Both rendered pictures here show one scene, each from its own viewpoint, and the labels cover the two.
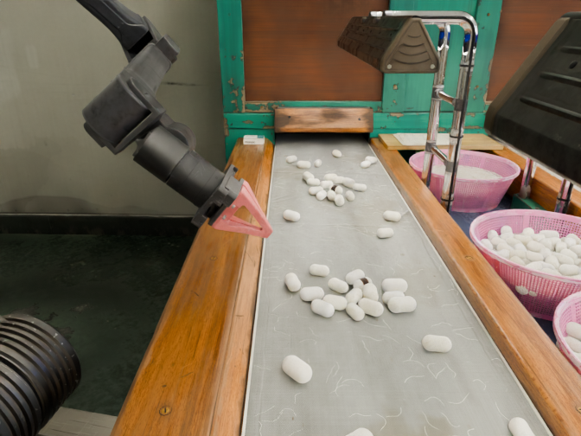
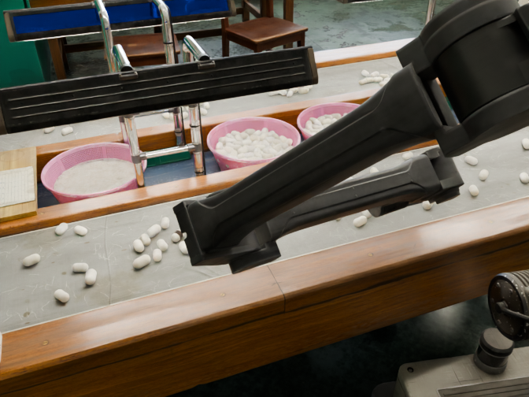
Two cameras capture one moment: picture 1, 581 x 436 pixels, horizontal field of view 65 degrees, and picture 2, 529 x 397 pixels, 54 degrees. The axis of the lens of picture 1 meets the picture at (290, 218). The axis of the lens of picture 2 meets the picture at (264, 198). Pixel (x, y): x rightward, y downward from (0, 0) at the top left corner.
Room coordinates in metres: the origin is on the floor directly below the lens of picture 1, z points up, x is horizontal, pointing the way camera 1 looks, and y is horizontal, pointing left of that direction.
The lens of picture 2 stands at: (1.10, 0.80, 1.46)
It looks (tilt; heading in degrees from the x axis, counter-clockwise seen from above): 35 degrees down; 250
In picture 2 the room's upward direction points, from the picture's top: 1 degrees counter-clockwise
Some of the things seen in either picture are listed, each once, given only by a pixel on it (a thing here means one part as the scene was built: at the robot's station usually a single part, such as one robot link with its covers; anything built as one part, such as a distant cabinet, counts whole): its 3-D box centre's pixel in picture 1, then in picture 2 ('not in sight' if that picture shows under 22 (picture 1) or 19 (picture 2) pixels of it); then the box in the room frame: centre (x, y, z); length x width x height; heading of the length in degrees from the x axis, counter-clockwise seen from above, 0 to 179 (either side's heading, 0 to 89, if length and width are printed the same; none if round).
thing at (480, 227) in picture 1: (548, 264); (253, 151); (0.68, -0.44, 0.72); 0.27 x 0.27 x 0.10
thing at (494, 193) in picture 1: (460, 180); (98, 181); (1.12, -0.44, 0.72); 0.27 x 0.27 x 0.10
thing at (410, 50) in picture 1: (373, 36); (166, 83); (0.95, -0.16, 1.08); 0.62 x 0.08 x 0.07; 0
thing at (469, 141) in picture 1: (437, 141); (4, 183); (1.34, -0.44, 0.77); 0.33 x 0.15 x 0.01; 90
